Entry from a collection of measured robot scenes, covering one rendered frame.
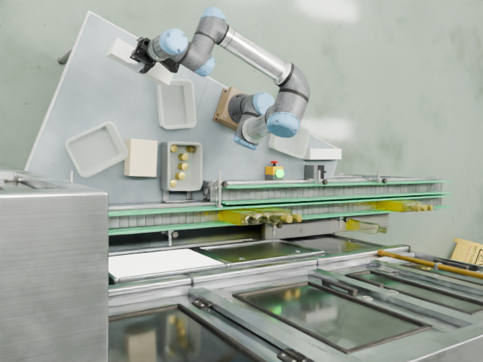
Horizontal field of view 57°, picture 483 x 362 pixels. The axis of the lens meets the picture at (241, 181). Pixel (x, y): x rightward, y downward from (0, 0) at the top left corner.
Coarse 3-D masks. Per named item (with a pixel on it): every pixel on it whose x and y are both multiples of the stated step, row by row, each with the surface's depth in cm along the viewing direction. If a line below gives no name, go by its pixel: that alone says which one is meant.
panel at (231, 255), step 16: (272, 240) 213; (112, 256) 173; (208, 256) 175; (224, 256) 178; (240, 256) 179; (256, 256) 179; (272, 256) 177; (288, 256) 179; (304, 256) 183; (160, 272) 150; (176, 272) 152; (192, 272) 156
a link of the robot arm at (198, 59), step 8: (192, 40) 144; (200, 40) 143; (208, 40) 144; (192, 48) 141; (200, 48) 142; (208, 48) 144; (184, 56) 140; (192, 56) 141; (200, 56) 142; (208, 56) 144; (184, 64) 143; (192, 64) 142; (200, 64) 143; (208, 64) 144; (200, 72) 145; (208, 72) 145
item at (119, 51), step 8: (120, 40) 160; (112, 48) 159; (120, 48) 160; (128, 48) 161; (112, 56) 161; (120, 56) 160; (128, 56) 162; (128, 64) 164; (160, 64) 168; (152, 72) 167; (160, 72) 169; (168, 72) 170; (152, 80) 173; (160, 80) 169; (168, 80) 170
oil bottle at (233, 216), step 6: (222, 210) 208; (228, 210) 204; (234, 210) 203; (240, 210) 204; (222, 216) 208; (228, 216) 204; (234, 216) 199; (240, 216) 195; (246, 216) 194; (228, 222) 204; (234, 222) 199; (240, 222) 195; (246, 222) 194
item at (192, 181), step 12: (168, 144) 200; (180, 144) 204; (192, 144) 206; (168, 156) 200; (192, 156) 214; (168, 168) 200; (192, 168) 214; (168, 180) 201; (180, 180) 212; (192, 180) 215
